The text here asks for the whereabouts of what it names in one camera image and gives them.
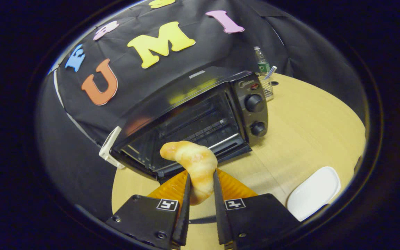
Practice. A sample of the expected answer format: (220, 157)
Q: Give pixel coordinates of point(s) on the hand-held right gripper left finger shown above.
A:
(183, 225)

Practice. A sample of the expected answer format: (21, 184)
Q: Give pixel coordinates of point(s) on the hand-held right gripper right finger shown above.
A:
(221, 222)

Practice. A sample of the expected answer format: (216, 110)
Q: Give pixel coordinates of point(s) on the golden croissant bread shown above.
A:
(196, 163)

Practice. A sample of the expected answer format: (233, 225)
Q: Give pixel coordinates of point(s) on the black electric oven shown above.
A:
(248, 104)

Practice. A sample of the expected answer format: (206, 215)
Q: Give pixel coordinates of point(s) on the white rectangular plate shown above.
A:
(313, 192)

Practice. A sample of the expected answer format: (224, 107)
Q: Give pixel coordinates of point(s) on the blue white striped stick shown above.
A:
(270, 72)

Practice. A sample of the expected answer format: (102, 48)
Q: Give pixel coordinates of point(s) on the clear green label water bottle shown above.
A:
(262, 64)

